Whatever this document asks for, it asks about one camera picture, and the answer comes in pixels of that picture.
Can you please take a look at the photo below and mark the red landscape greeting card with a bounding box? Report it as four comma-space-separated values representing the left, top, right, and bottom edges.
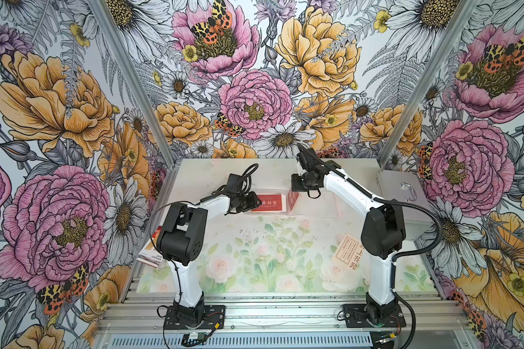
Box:
253, 193, 287, 212

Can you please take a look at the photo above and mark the pink photo album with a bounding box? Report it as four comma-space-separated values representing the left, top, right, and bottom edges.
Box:
245, 189, 357, 218

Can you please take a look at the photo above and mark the cream card with framed text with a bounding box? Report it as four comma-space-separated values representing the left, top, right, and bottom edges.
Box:
332, 234, 364, 270

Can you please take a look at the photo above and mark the red card with white characters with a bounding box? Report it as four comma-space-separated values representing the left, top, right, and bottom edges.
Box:
286, 190, 300, 213

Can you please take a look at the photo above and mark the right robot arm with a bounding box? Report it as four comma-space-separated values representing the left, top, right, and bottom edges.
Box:
291, 148, 406, 326

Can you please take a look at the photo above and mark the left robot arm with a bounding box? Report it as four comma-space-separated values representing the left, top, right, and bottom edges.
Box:
154, 164, 262, 330

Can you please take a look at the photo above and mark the silver metal case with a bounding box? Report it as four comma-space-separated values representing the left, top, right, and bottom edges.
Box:
377, 170, 433, 241

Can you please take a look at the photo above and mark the red and white box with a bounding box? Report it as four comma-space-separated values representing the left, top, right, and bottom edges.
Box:
136, 226, 164, 269

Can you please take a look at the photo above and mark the small green circuit board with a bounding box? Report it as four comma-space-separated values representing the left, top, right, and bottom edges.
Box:
180, 332, 207, 348

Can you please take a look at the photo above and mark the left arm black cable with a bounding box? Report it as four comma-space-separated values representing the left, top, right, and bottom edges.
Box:
147, 163, 261, 306

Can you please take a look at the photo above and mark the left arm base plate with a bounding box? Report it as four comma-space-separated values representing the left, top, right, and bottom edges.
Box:
163, 303, 226, 330

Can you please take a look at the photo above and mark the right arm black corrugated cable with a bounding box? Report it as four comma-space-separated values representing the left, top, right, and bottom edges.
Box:
296, 145, 442, 349

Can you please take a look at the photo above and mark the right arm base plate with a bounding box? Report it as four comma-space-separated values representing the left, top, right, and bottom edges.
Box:
341, 302, 406, 329

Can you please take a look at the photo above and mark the aluminium rail frame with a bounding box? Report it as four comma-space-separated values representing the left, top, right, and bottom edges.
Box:
94, 277, 480, 348

